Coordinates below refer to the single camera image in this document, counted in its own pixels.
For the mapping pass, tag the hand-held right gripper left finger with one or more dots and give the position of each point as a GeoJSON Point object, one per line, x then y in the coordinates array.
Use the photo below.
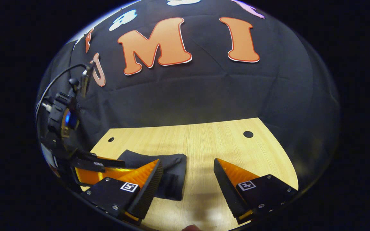
{"type": "Point", "coordinates": [149, 189]}

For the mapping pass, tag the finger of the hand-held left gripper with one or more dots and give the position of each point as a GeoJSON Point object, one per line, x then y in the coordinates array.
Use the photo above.
{"type": "Point", "coordinates": [92, 160]}
{"type": "Point", "coordinates": [88, 176]}

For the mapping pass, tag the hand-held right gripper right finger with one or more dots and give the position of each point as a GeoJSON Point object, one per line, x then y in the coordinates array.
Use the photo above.
{"type": "Point", "coordinates": [226, 192]}

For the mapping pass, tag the dark blue jeans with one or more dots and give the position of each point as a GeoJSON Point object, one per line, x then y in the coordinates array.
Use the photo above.
{"type": "Point", "coordinates": [172, 173]}

